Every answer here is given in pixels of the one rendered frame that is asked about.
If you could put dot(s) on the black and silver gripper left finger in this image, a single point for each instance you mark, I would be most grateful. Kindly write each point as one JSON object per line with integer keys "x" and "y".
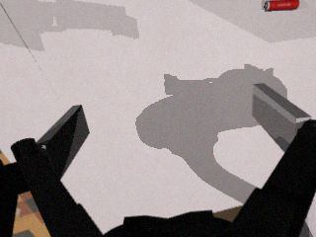
{"x": 38, "y": 169}

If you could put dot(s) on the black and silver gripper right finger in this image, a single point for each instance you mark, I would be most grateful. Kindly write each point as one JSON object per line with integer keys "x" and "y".
{"x": 280, "y": 207}

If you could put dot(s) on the red battery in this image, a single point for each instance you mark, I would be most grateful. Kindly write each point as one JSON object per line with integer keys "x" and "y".
{"x": 281, "y": 5}

